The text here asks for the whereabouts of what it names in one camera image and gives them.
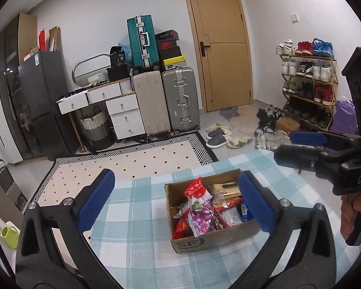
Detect blue cookie packet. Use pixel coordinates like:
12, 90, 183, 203
239, 202, 253, 222

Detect green watering can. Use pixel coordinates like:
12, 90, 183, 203
0, 221, 21, 249

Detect beige green slipper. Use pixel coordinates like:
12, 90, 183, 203
226, 135, 253, 149

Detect brown carton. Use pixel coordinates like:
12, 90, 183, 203
275, 117, 301, 133

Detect white red snack packet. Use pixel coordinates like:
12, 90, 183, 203
183, 177, 213, 207

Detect purple snack packet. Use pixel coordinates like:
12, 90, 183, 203
189, 198, 219, 238

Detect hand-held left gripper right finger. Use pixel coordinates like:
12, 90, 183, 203
238, 170, 339, 289

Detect black printed box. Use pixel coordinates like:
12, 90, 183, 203
109, 46, 128, 67

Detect beige floor mat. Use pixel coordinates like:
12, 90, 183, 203
230, 104, 261, 134

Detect large printed cardboard box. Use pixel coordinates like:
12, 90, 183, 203
164, 169, 261, 254

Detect pile of sneakers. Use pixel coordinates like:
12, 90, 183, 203
254, 104, 303, 152

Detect red black shoe box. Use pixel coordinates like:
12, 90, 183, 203
156, 40, 180, 50

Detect wooden shoe rack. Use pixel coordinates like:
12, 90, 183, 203
279, 53, 338, 131

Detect person's right hand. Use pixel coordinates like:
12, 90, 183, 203
340, 192, 361, 242

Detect black bag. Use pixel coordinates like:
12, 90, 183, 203
106, 66, 131, 82

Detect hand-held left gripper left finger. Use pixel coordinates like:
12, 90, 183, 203
15, 169, 124, 289

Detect woven laundry basket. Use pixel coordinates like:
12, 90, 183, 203
79, 107, 113, 151

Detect dark grey refrigerator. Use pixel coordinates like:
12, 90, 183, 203
17, 51, 80, 161

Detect black door handle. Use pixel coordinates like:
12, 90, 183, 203
199, 40, 212, 57

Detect grey floor mat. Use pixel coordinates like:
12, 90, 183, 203
219, 106, 239, 118

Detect white orange chips bag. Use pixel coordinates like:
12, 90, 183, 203
212, 199, 244, 214

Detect silver suitcase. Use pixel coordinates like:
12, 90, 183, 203
161, 66, 200, 133

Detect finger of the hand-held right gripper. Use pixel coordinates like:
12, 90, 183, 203
290, 130, 361, 151
273, 144, 361, 183

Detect beige suitcase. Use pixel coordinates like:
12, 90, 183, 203
132, 69, 172, 137

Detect yellow black shoe box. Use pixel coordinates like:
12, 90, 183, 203
161, 58, 187, 70

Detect rows of assorted shoes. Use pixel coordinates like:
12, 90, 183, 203
275, 38, 334, 128

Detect purple bag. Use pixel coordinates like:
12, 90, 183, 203
331, 96, 359, 136

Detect beige cracker packet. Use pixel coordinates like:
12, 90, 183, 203
209, 181, 243, 201

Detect yellow wooden door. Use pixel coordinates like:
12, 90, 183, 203
181, 0, 254, 113

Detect small cardboard box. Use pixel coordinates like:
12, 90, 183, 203
23, 47, 39, 62

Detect red triangular snack packet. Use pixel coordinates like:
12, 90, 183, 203
172, 208, 196, 240

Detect flat brown cardboard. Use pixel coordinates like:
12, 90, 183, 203
48, 26, 61, 52

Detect blue plastic bag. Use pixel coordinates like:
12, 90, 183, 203
118, 42, 133, 65

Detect teal suitcase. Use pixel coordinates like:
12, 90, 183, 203
126, 14, 161, 70

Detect dark glass cabinet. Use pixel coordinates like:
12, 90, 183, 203
0, 13, 38, 160

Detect grey slipper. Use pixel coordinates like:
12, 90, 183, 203
206, 127, 226, 140
206, 135, 233, 149

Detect black white patterned rug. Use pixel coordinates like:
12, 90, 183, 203
30, 130, 219, 205

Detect white dresser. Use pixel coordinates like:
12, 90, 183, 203
57, 78, 146, 142

